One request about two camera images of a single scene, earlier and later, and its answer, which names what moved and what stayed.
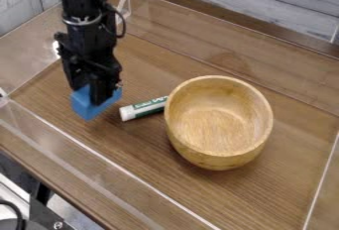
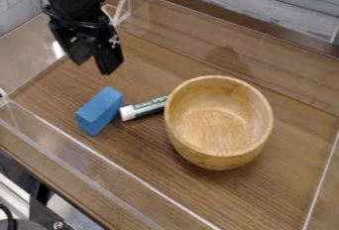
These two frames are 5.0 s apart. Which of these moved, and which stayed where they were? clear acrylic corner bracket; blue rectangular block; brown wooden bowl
Moved: blue rectangular block
Stayed: brown wooden bowl; clear acrylic corner bracket
